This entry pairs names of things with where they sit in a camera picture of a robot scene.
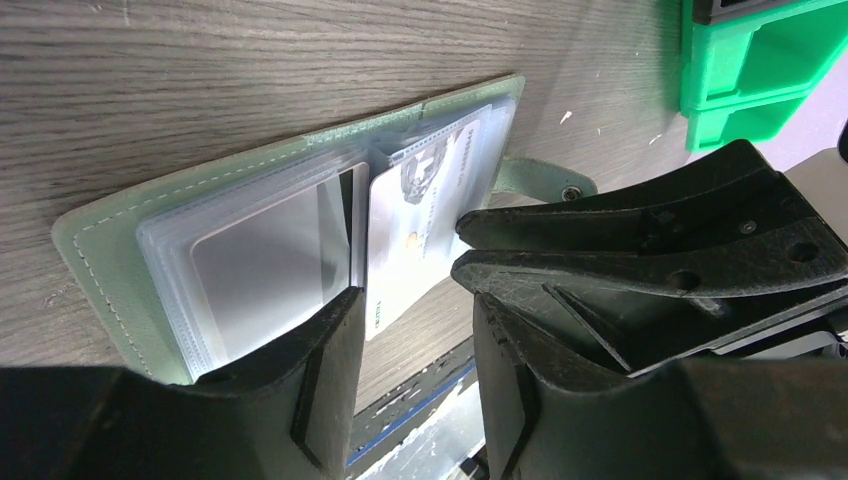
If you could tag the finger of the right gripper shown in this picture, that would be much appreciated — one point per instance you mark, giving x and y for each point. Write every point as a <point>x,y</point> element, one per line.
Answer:
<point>729,194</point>
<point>759,296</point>

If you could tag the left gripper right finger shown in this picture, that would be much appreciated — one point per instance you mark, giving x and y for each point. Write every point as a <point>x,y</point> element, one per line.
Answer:
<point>549,413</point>

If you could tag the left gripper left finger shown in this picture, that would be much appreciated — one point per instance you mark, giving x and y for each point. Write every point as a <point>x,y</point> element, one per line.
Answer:
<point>284,411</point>

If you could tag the white credit card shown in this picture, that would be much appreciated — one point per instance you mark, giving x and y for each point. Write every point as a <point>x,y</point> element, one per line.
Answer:
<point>412,207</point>

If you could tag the green bin with gold card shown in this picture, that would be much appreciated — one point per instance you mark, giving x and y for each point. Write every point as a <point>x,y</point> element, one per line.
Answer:
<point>747,66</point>

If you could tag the aluminium rail frame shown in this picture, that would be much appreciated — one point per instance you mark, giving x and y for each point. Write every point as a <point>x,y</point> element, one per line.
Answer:
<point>452,433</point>

